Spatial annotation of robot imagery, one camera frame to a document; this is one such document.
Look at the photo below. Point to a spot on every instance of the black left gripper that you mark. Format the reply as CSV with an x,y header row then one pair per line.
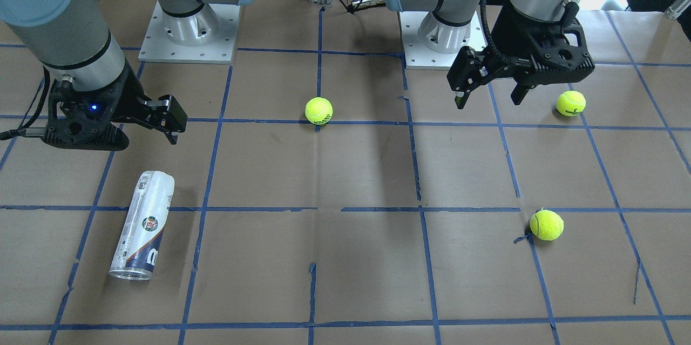
x,y
506,25

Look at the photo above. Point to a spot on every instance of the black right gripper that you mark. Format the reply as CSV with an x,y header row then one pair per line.
x,y
128,97

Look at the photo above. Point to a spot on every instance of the white tennis ball can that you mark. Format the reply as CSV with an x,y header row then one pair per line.
x,y
138,245

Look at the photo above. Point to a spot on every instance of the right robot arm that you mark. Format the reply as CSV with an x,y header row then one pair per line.
x,y
89,86

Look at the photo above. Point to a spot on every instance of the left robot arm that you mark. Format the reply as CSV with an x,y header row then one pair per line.
x,y
459,13

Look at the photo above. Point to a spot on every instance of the tennis ball near base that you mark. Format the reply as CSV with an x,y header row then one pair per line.
x,y
571,103

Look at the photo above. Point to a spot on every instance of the centre tennis ball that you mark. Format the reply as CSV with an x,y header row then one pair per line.
x,y
318,110

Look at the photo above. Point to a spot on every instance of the front tennis ball on tape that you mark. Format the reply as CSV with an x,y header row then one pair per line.
x,y
546,224

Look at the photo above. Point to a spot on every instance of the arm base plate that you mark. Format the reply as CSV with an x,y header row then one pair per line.
x,y
205,38
431,45

